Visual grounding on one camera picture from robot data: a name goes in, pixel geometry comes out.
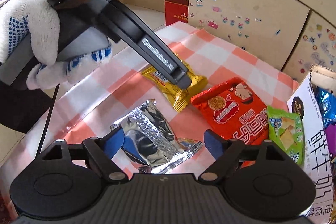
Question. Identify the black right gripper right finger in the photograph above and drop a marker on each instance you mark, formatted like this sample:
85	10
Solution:
226	154

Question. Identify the silver foil snack packet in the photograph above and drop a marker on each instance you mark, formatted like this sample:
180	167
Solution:
149	141

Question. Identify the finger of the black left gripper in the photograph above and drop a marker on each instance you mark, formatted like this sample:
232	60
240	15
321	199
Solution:
157	56

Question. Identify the wooden cabinet with stickers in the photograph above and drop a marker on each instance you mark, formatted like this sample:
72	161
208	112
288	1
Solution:
289	35

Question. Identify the green snack packet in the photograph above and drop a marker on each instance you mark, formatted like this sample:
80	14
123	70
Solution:
286	130

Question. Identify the red snack packet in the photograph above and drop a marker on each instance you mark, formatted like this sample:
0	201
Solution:
234	111

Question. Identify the pink checkered tablecloth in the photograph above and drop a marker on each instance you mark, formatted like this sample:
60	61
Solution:
90	107

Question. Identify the purple snack packet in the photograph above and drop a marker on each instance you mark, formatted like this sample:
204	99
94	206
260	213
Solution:
331	137

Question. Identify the white dotted work glove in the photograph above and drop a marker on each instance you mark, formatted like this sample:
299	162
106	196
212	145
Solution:
39	23

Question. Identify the small yellow snack packet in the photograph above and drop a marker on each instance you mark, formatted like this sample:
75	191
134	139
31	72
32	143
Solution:
177	97

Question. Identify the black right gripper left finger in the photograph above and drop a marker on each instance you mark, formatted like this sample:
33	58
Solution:
100	152

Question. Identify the red gift box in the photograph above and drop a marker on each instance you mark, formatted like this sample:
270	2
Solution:
176	11

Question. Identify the cardboard milk box tray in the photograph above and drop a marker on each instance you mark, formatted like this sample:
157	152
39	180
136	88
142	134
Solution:
317	158

